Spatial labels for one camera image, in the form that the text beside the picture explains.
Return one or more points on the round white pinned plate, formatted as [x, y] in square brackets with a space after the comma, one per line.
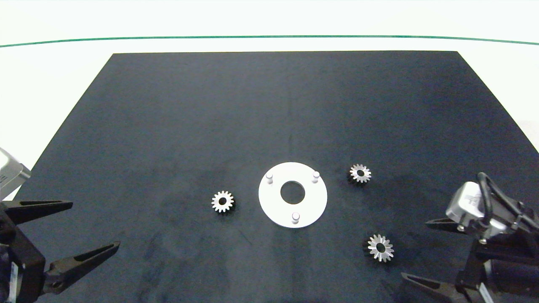
[313, 201]

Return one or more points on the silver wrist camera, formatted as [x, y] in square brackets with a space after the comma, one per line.
[10, 174]
[467, 206]

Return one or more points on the dark rectangular work mat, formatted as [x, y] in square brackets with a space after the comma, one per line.
[252, 105]

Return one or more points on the small steel spur gear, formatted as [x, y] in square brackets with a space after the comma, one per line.
[217, 205]
[387, 249]
[366, 174]

